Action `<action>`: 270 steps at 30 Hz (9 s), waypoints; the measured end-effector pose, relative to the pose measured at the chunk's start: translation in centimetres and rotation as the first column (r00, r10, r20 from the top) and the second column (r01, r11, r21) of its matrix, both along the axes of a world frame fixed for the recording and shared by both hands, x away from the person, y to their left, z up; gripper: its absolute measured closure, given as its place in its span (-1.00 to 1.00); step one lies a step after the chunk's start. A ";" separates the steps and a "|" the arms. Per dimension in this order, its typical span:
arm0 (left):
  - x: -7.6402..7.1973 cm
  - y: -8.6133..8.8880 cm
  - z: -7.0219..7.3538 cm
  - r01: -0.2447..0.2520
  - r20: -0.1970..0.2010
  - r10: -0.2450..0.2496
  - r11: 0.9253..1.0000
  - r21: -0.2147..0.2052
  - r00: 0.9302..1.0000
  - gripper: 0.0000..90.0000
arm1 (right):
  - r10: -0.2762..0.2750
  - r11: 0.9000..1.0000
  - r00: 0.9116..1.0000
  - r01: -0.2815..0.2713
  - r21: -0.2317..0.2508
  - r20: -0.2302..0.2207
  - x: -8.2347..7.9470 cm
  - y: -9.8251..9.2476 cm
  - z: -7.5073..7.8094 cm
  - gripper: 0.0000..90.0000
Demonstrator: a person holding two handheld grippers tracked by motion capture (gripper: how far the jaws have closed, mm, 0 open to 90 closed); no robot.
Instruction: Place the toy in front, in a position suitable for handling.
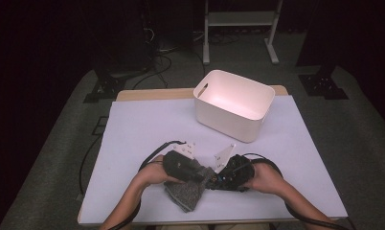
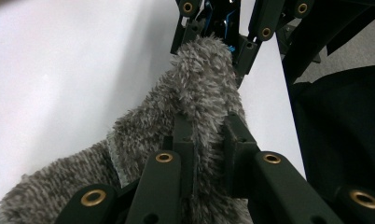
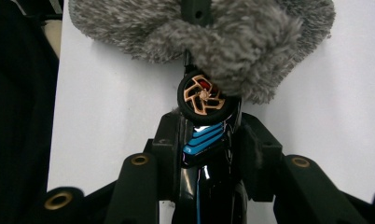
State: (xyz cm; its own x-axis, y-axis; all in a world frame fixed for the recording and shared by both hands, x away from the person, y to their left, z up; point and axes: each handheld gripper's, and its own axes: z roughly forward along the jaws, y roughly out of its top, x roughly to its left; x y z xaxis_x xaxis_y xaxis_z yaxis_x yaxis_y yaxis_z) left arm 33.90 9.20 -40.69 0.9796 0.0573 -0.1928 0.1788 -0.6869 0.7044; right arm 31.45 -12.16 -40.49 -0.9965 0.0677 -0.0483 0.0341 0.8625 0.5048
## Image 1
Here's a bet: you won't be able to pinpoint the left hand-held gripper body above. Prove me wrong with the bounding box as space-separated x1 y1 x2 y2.
162 142 205 183

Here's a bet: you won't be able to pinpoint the black floor cables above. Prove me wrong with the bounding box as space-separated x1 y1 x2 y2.
131 27 208 90

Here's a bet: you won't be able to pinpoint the thin black floor cable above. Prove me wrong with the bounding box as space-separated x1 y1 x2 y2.
79 133 104 196

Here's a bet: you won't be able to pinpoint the person's right hand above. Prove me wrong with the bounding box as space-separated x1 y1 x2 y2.
244 162 285 195

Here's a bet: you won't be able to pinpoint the left hand-held gripper black cable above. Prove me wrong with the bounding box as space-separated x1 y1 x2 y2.
108 139 188 230

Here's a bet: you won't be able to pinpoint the person's left hand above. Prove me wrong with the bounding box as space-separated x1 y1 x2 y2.
139 154 185 187

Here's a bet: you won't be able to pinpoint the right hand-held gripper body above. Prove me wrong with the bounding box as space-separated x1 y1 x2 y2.
209 143 256 193

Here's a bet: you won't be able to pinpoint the grey fluffy cloth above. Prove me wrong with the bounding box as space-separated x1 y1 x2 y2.
163 166 215 214

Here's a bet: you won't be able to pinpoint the hand-held gripper black cable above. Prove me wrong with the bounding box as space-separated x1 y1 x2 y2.
242 152 352 230
108 139 188 230

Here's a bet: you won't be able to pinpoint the black stand base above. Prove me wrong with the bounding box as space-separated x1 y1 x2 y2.
82 68 150 104
297 65 350 101

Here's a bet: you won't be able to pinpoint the right hand-held gripper black cable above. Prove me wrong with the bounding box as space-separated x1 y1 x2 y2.
242 152 352 230

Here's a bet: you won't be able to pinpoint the white metal stand frame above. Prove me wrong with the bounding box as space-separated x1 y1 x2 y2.
202 0 284 66

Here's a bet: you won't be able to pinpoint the white plastic bin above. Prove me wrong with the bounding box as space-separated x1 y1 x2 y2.
192 69 276 144

